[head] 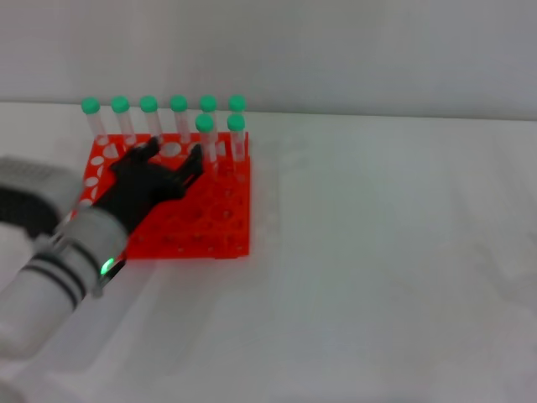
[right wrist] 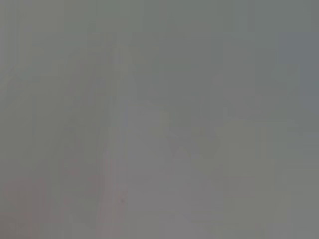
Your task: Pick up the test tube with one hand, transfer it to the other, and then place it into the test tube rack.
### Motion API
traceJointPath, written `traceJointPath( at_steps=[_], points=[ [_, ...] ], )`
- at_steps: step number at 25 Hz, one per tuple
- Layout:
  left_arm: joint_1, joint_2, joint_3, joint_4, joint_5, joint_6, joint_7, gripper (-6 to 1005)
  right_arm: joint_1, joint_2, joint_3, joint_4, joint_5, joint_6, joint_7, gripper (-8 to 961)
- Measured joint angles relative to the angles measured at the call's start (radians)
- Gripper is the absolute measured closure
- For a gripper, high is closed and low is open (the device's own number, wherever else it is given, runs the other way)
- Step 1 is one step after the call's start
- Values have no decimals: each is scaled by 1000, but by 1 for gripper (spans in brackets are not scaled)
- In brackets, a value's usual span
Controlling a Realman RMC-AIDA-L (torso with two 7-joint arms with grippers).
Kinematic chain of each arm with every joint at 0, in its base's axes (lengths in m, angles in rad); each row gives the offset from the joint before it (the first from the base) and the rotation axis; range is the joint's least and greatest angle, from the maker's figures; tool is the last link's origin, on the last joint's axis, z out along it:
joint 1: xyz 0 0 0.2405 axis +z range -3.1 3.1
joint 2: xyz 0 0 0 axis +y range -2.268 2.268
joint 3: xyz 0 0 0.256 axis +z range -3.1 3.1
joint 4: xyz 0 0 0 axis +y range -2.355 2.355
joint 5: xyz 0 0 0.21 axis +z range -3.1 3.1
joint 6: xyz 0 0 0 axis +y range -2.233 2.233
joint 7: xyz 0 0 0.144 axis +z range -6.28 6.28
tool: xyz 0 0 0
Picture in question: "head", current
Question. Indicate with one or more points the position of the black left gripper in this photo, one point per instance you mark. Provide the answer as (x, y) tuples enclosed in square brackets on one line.
[(142, 189)]

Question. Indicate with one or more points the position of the green capped test tube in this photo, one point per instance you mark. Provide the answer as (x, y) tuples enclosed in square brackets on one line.
[(90, 106), (204, 123), (178, 103), (237, 103), (236, 122), (208, 102), (148, 104), (120, 104)]

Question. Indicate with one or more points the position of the orange test tube rack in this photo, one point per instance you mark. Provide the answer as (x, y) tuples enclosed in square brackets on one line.
[(218, 210)]

